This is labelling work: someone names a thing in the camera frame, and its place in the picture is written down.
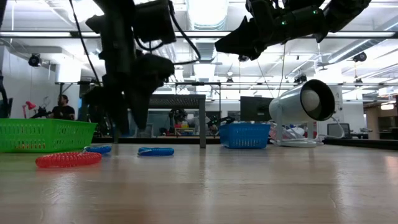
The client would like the thin black hanging cable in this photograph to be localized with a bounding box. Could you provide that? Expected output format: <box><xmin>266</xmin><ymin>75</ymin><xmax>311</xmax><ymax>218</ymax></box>
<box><xmin>68</xmin><ymin>0</ymin><xmax>102</xmax><ymax>85</ymax></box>

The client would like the grey perforated metal shelf riser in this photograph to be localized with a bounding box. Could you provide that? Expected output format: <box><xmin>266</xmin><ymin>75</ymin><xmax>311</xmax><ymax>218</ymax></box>
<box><xmin>81</xmin><ymin>94</ymin><xmax>206</xmax><ymax>149</ymax></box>

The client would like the black ceiling spotlight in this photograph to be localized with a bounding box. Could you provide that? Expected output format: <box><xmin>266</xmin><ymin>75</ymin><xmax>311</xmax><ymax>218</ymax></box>
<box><xmin>353</xmin><ymin>51</ymin><xmax>368</xmax><ymax>63</ymax></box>
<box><xmin>27</xmin><ymin>52</ymin><xmax>42</xmax><ymax>67</ymax></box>

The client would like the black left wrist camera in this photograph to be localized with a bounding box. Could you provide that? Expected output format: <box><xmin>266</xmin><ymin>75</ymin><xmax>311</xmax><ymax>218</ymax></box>
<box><xmin>133</xmin><ymin>0</ymin><xmax>177</xmax><ymax>44</ymax></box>

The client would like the white lamp cable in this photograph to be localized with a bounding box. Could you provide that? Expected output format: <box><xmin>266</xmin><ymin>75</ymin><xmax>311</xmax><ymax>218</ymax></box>
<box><xmin>315</xmin><ymin>116</ymin><xmax>346</xmax><ymax>140</ymax></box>

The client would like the black overhead frame beam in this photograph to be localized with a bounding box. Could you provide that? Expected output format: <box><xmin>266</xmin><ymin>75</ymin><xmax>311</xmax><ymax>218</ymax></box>
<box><xmin>0</xmin><ymin>30</ymin><xmax>398</xmax><ymax>39</ymax></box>

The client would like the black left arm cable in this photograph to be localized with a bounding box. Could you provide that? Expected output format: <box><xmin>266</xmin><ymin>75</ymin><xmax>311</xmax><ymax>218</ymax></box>
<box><xmin>167</xmin><ymin>0</ymin><xmax>202</xmax><ymax>66</ymax></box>

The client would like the person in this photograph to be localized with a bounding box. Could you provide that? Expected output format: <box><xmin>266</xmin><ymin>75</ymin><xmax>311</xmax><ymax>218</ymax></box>
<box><xmin>46</xmin><ymin>94</ymin><xmax>76</xmax><ymax>121</ymax></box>

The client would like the white cylindrical desk lamp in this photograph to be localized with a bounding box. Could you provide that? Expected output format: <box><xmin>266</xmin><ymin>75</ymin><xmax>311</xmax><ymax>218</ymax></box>
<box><xmin>268</xmin><ymin>79</ymin><xmax>336</xmax><ymax>148</ymax></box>

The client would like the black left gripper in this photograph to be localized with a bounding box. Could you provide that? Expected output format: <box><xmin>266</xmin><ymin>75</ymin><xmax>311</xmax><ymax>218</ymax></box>
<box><xmin>82</xmin><ymin>51</ymin><xmax>175</xmax><ymax>136</ymax></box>

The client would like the red desk lamp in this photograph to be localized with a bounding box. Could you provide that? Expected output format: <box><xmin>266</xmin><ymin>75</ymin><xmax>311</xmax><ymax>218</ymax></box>
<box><xmin>22</xmin><ymin>100</ymin><xmax>37</xmax><ymax>119</ymax></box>

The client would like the blue coil wrist keychain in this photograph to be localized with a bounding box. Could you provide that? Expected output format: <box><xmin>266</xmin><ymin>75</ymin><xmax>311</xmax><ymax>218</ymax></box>
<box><xmin>83</xmin><ymin>145</ymin><xmax>112</xmax><ymax>154</ymax></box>
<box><xmin>137</xmin><ymin>147</ymin><xmax>175</xmax><ymax>157</ymax></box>

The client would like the blue plastic basket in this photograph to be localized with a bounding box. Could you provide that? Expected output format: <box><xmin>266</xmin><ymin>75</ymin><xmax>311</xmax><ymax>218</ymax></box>
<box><xmin>217</xmin><ymin>123</ymin><xmax>272</xmax><ymax>149</ymax></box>

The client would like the green plastic basket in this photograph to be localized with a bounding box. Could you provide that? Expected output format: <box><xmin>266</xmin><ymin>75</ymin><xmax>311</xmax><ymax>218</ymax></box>
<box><xmin>0</xmin><ymin>118</ymin><xmax>97</xmax><ymax>153</ymax></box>

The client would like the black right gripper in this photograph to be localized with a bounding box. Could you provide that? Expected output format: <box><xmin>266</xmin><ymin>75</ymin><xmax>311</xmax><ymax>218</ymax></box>
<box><xmin>214</xmin><ymin>0</ymin><xmax>329</xmax><ymax>62</ymax></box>

